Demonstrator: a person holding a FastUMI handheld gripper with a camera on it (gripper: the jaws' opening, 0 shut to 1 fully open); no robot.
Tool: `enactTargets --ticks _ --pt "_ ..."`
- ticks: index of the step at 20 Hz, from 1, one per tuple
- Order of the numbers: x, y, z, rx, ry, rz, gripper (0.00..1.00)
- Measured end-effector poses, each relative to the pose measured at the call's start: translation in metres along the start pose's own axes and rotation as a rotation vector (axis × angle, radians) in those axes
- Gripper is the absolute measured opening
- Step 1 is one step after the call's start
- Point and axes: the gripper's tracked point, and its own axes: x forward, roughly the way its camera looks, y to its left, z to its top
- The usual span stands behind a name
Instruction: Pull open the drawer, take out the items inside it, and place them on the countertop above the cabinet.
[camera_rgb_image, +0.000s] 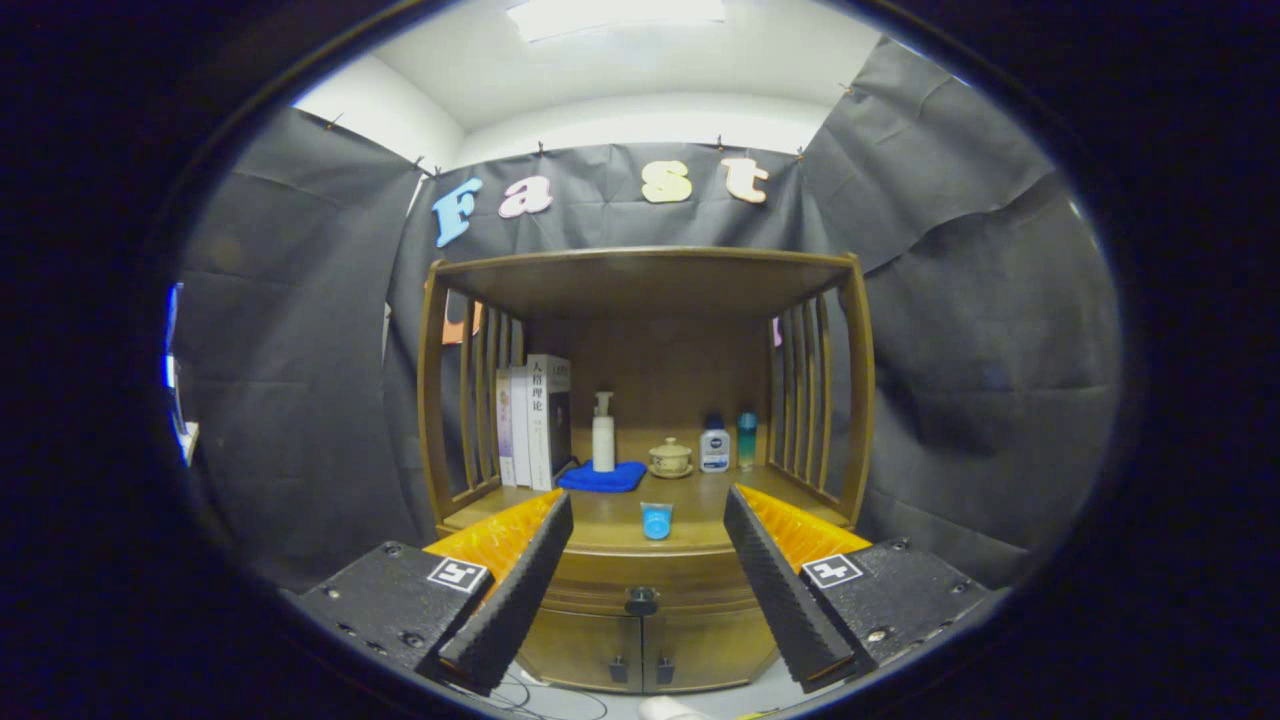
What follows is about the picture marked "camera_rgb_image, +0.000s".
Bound thin purple-spined book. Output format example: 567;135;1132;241
495;368;515;487

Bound wooden countertop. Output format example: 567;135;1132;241
440;465;851;553

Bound wooden cabinet door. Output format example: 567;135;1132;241
640;605;781;694
517;605;644;694

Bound wooden cabinet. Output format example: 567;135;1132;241
417;246;878;696

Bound white lotion bottle blue cap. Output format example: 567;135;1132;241
699;415;731;474

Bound blue folded cloth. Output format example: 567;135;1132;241
556;460;648;494

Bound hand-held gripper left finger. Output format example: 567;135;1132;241
285;488;576;698

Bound wooden drawer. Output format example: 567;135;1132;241
540;550;766;613

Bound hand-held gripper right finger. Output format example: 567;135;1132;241
722;485;991;696

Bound thin white book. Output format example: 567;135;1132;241
510;365;531;489

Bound black floor cables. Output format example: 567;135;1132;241
450;668;611;720

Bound beige lidded teacup with saucer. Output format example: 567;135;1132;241
647;437;694;480

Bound white pump bottle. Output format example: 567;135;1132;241
592;391;617;473

